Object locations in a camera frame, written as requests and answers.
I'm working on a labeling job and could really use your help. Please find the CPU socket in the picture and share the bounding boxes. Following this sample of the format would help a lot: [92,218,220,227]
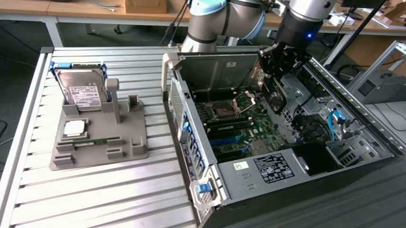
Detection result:
[211,101,236,119]

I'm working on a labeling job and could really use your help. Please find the brown cardboard box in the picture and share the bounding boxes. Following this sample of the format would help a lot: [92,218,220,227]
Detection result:
[126,0,168,14]

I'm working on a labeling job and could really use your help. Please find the hard disk with blue carrier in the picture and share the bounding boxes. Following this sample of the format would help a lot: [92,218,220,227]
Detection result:
[49,61,111,112]

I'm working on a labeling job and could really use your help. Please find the black slanted pole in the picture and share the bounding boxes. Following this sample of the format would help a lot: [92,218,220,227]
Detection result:
[323,0,390,71]

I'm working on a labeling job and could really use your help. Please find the grey cable with plug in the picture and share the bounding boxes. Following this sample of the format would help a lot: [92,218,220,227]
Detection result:
[88,0,123,12]

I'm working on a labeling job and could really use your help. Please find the blue expansion slot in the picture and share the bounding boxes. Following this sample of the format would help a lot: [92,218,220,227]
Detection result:
[208,135,244,147]

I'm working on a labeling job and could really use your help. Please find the grey parts rack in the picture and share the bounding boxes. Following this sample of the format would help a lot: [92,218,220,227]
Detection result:
[49,78,150,171]

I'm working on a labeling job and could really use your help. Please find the folded brown cardboard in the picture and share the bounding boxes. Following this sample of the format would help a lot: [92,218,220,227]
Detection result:
[382,0,406,27]

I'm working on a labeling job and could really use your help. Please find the green graphics card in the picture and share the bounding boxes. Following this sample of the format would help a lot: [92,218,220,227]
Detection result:
[252,67,288,114]

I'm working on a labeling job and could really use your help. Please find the open PC case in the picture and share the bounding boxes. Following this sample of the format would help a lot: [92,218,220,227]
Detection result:
[160,48,406,228]

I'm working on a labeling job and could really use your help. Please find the grey chipset heatsink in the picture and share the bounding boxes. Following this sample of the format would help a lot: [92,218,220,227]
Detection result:
[250,140,271,153]

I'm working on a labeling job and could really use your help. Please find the thin black hanging cable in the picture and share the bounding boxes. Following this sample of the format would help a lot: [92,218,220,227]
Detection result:
[158,0,192,47]

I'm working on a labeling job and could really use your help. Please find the cluttered wooden desk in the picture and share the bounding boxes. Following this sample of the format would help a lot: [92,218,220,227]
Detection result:
[262,0,406,69]

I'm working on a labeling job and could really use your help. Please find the aluminium profile frame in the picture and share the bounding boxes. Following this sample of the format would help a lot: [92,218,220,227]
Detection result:
[365,39,406,79]

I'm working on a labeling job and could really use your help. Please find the long wooden desk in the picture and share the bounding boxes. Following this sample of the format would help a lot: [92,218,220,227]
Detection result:
[0,0,191,47]

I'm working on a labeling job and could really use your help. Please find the grey equipment cabinet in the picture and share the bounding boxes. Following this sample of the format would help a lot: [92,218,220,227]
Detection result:
[347,70,406,105]

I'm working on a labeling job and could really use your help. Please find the blue case latch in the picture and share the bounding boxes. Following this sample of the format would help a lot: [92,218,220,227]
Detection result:
[195,184,212,195]

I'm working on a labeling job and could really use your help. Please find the silver CPU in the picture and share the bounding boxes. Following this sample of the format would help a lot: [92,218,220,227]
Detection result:
[63,120,88,138]

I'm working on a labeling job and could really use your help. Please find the green RAM stick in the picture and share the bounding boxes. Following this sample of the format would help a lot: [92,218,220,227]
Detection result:
[72,138,108,146]

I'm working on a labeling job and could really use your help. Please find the grey disk bay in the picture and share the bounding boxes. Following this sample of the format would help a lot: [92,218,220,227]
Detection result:
[326,135,395,167]

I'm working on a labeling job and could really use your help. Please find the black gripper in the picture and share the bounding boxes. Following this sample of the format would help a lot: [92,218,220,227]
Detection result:
[256,14,325,78]

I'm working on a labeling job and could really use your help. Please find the green motherboard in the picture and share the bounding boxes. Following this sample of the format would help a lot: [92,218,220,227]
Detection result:
[192,89,286,162]

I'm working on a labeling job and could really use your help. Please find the blue wire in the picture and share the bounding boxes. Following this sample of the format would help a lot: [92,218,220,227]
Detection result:
[327,108,347,143]

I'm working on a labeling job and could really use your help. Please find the black monitor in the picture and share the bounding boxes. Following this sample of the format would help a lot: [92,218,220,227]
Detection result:
[341,0,383,20]

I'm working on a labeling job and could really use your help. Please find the grey power supply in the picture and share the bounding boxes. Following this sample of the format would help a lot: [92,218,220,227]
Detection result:
[216,148,310,200]

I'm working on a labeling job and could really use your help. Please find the metal socket cover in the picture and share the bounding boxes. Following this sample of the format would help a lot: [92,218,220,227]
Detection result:
[230,90,258,112]

